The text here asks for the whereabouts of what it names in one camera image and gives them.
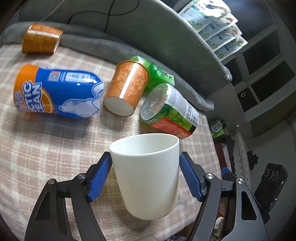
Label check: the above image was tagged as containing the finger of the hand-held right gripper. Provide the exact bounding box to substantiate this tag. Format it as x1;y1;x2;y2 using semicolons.
221;167;237;184

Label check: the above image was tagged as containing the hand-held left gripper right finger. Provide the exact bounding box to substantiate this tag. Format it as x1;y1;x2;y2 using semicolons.
179;152;266;241

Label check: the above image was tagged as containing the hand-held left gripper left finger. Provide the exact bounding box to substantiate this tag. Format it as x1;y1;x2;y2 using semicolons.
24;152;113;241

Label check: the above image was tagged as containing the white cup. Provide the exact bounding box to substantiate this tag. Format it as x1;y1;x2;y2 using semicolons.
109;133;180;220

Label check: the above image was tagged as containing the orange patterned paper cup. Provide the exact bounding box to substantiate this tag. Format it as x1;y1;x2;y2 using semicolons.
103;60;149;116

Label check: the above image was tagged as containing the white lace cloth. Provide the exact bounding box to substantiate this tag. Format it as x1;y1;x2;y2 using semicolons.
231;132;253;184

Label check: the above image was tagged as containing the green tissue pack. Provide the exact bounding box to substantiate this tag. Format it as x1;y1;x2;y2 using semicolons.
210;118;224;139

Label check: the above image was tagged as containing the plaid blanket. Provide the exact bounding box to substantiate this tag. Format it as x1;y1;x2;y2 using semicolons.
0;44;223;241

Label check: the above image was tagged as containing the clear bottle with green label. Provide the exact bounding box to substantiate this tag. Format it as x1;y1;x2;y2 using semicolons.
140;83;200;140

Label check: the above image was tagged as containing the dark storage bin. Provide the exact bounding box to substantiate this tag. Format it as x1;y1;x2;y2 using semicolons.
235;83;262;110

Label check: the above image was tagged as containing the blue and orange drink can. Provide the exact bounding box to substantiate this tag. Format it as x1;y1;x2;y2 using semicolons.
13;64;104;119

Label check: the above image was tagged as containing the green drink bottle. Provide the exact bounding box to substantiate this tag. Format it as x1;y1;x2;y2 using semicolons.
129;56;175;94

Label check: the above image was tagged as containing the white printed packet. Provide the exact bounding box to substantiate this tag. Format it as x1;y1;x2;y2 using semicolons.
179;0;232;18
205;32;245;50
198;23;240;41
187;13;238;32
213;38;248;62

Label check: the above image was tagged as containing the grey cushion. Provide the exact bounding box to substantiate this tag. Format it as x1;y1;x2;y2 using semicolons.
0;0;232;112

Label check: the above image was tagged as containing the black cable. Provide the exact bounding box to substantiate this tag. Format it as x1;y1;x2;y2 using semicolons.
68;0;141;33

